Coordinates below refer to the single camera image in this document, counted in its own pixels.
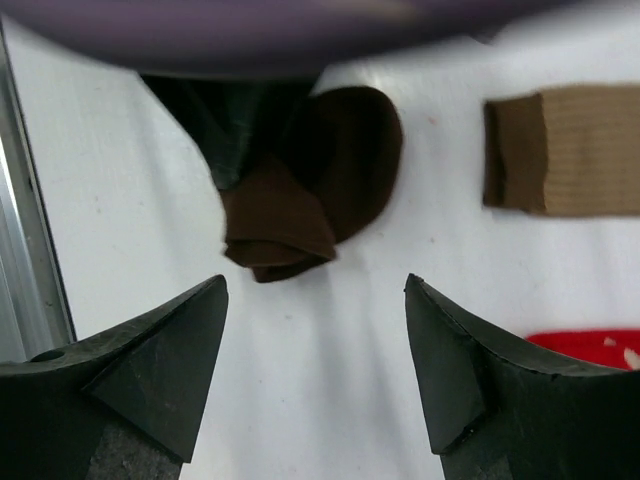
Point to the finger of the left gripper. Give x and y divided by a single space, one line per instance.
232 121

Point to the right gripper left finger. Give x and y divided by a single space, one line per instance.
126 403

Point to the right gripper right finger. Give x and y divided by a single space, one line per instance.
499 407

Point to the dark brown striped sock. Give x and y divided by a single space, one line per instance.
333 176

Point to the tan ribbed sock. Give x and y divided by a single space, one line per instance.
569 151

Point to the red patterned sock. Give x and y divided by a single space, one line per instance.
616 348

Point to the aluminium front rail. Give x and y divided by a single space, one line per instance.
35 315

